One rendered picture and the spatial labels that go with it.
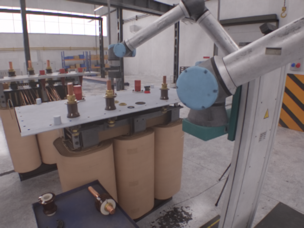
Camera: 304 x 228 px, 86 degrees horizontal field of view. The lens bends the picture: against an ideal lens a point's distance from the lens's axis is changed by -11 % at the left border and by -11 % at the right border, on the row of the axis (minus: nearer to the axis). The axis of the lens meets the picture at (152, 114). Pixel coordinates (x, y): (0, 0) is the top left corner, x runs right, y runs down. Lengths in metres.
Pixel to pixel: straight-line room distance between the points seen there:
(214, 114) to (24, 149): 2.63
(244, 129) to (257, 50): 0.38
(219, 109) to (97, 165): 0.95
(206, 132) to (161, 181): 1.34
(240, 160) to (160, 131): 1.02
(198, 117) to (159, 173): 1.27
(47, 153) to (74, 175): 1.72
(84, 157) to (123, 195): 0.64
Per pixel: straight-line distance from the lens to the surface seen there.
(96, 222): 1.13
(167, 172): 2.01
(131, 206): 1.91
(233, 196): 1.04
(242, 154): 0.92
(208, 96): 0.60
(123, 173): 1.67
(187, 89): 0.62
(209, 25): 1.34
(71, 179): 1.46
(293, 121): 5.96
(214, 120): 0.81
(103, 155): 1.40
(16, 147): 2.98
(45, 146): 3.06
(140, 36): 1.25
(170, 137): 1.82
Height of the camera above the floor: 1.69
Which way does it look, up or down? 16 degrees down
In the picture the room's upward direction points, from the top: straight up
